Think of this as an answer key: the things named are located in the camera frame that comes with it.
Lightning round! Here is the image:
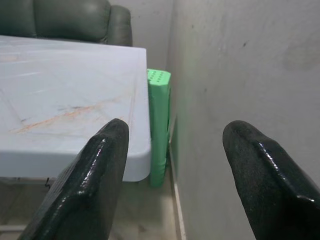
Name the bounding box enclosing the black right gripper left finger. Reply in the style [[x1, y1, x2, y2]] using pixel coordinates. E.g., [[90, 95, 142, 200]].
[[17, 118, 130, 240]]

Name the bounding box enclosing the white plastic folding table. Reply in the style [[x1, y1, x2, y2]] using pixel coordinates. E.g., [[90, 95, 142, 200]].
[[0, 35, 152, 187]]

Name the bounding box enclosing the green plastic stool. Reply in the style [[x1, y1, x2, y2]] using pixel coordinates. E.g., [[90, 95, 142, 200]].
[[146, 68, 172, 188]]

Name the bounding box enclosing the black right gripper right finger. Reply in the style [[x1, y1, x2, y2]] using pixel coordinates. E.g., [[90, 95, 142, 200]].
[[222, 120, 320, 240]]

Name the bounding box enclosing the dark green leather sofa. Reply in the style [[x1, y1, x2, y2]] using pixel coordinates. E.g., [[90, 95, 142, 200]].
[[0, 0, 133, 47]]

